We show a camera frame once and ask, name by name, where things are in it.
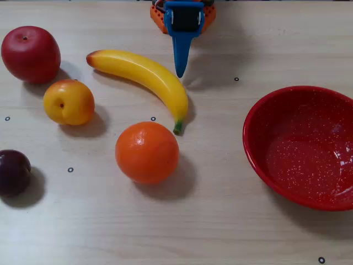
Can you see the orange toy orange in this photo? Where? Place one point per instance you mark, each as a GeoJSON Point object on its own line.
{"type": "Point", "coordinates": [147, 153]}

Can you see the red toy apple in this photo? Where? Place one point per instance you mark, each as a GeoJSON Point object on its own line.
{"type": "Point", "coordinates": [30, 55]}

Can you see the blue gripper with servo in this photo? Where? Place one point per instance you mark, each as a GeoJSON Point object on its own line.
{"type": "Point", "coordinates": [184, 20]}

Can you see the dark purple toy plum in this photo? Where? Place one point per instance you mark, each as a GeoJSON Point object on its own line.
{"type": "Point", "coordinates": [13, 174]}

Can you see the orange robot base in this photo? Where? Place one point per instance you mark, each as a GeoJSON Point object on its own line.
{"type": "Point", "coordinates": [158, 16]}

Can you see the yellow toy banana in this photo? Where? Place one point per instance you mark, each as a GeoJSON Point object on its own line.
{"type": "Point", "coordinates": [143, 71]}

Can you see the yellow orange toy peach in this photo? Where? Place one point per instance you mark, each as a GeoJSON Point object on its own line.
{"type": "Point", "coordinates": [69, 102]}

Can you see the red speckled enamel bowl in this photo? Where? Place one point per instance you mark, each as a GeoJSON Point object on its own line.
{"type": "Point", "coordinates": [298, 154]}

